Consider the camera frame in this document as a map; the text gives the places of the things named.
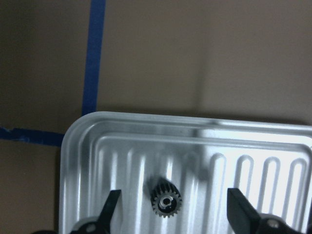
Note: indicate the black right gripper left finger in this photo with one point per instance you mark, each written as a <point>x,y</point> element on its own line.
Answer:
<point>103,223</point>

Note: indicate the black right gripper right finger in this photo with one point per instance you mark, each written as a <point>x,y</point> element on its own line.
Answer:
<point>245,219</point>

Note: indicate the black bearing gear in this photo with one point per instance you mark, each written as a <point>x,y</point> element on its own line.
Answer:
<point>166,200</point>

